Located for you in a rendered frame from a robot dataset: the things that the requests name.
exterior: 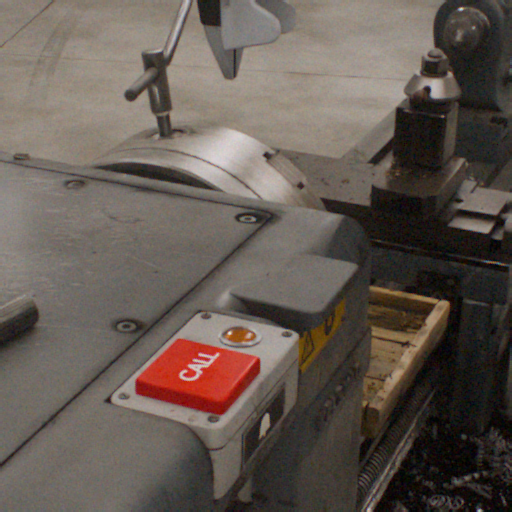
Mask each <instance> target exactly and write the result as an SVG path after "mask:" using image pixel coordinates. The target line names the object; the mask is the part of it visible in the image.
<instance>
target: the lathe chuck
mask: <svg viewBox="0 0 512 512"><path fill-rule="evenodd" d="M171 124H172V130H173V131H179V132H181V133H183V134H182V135H180V136H178V137H175V138H169V139H150V137H151V136H153V135H155V134H159V130H158V126H155V127H152V128H149V129H146V130H143V131H141V132H139V133H137V134H135V135H133V136H131V137H129V138H128V139H126V140H125V141H123V142H121V143H120V144H118V145H116V146H114V147H112V148H111V149H109V150H108V151H106V152H105V153H103V154H101V155H100V156H98V157H97V158H99V157H102V156H104V155H107V154H110V153H114V152H119V151H124V150H130V149H162V150H169V151H175V152H179V153H183V154H186V155H190V156H193V157H197V159H199V160H202V161H204V162H207V163H209V164H211V165H213V166H215V167H217V168H219V169H221V170H222V171H224V172H226V173H227V174H229V175H231V176H232V177H234V178H235V179H237V180H239V181H240V182H242V183H243V184H244V185H246V186H247V187H248V188H249V189H251V190H252V191H253V192H254V193H255V194H256V195H257V196H258V197H259V198H260V199H263V201H269V202H274V203H279V204H286V205H291V206H296V207H302V208H307V209H312V210H318V211H323V212H328V211H327V209H326V207H325V205H323V204H322V202H321V201H320V198H319V197H318V195H317V194H316V192H315V191H314V190H313V188H312V187H311V186H310V184H309V183H308V182H307V181H306V180H305V179H303V180H302V181H301V182H300V183H299V184H298V185H297V186H298V187H299V188H300V189H301V190H299V189H298V187H297V186H295V187H293V186H292V185H291V184H290V183H289V182H288V181H287V180H286V179H285V178H284V177H283V176H282V175H280V174H279V173H278V172H276V171H275V170H274V169H273V168H272V167H270V166H269V165H268V164H267V163H265V161H266V159H267V160H270V159H271V157H272V155H273V154H274V153H275V151H273V150H272V149H270V148H269V147H267V146H266V145H264V144H262V143H261V142H259V141H257V140H255V139H253V138H251V137H249V136H247V135H245V134H243V133H240V132H237V131H234V130H231V129H228V128H224V127H221V126H216V125H212V124H205V123H193V122H181V123H171ZM263 156H265V158H266V159H265V158H263ZM97 158H95V159H97ZM95 159H93V160H95ZM93 160H92V161H93Z"/></svg>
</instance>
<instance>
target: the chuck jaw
mask: <svg viewBox="0 0 512 512"><path fill-rule="evenodd" d="M263 158H265V156H263ZM265 159H266V158H265ZM265 163H267V164H268V165H269V166H270V167H272V168H273V169H274V170H275V171H276V172H278V173H279V174H280V175H282V176H283V177H284V178H285V179H286V180H287V181H288V182H289V183H290V184H291V185H292V186H293V187H295V186H297V185H298V184H299V183H300V182H301V181H302V180H303V179H305V180H306V179H307V177H306V176H305V175H304V174H303V173H301V172H300V171H299V170H298V169H297V168H296V167H295V166H294V165H293V164H291V163H290V162H289V161H288V160H287V159H286V157H285V156H284V155H283V154H282V153H279V154H278V155H277V156H276V157H274V156H272V157H271V159H270V160H267V159H266V161H265ZM297 187H298V186H297ZM298 189H299V190H301V189H300V188H299V187H298Z"/></svg>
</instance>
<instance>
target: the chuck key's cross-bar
mask: <svg viewBox="0 0 512 512"><path fill-rule="evenodd" d="M192 3H193V0H182V1H181V4H180V7H179V9H178V13H177V16H176V18H175V21H174V23H173V26H172V29H171V31H170V34H169V37H168V39H167V42H166V44H165V48H164V55H165V61H166V67H167V68H168V66H169V65H170V64H171V62H172V60H173V57H174V54H175V51H176V49H177V46H178V42H179V39H180V37H181V34H182V31H183V28H184V26H185V23H186V20H187V17H188V15H189V12H190V8H191V5H192ZM158 75H159V71H158V69H156V68H155V67H150V68H148V69H147V70H146V71H145V72H144V73H143V74H142V75H141V76H140V77H139V78H138V79H137V80H136V81H135V82H134V83H133V85H132V86H131V87H130V88H129V89H128V90H127V91H126V92H125V94H124V96H125V99H126V100H127V101H129V102H133V101H135V100H136V99H137V98H138V97H139V96H140V95H141V94H142V93H143V92H144V91H145V90H146V89H147V88H148V87H149V86H150V85H151V84H152V83H153V81H154V80H155V79H156V78H157V77H158Z"/></svg>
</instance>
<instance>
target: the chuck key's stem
mask: <svg viewBox="0 0 512 512"><path fill-rule="evenodd" d="M141 57H142V63H143V69H144V72H145V71H146V70H147V69H148V68H150V67H155V68H156V69H158V71H159V75H158V77H157V78H156V79H155V80H154V81H153V83H152V84H151V85H150V86H149V87H148V88H147V94H148V99H149V105H150V111H151V113H152V114H154V115H155V117H156V124H158V130H159V136H160V137H159V138H167V137H172V136H173V135H174V133H173V130H172V124H171V117H170V112H171V111H172V110H173V105H172V99H171V93H170V87H169V80H168V74H167V67H166V61H165V55H164V50H163V49H162V48H151V49H146V50H143V51H142V53H141Z"/></svg>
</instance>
